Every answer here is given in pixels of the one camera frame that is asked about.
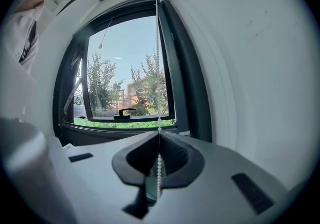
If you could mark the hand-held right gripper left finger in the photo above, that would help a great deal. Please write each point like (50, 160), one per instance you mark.
(100, 183)

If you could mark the orange brick building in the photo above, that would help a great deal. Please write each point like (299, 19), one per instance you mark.
(135, 92)

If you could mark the green shrubs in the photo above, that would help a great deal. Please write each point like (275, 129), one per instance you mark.
(112, 125)

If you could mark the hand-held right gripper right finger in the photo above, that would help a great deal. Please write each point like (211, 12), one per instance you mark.
(212, 193)

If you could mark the black open window sash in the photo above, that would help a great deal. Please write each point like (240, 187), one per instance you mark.
(86, 87)

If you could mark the person's white shirt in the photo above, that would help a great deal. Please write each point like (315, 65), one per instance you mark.
(17, 30)

